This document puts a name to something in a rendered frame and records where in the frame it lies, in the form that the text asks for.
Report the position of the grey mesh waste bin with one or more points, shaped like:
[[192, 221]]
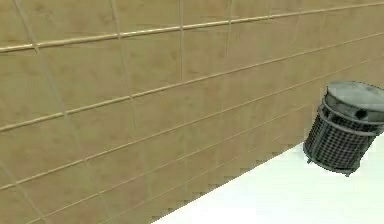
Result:
[[343, 133]]

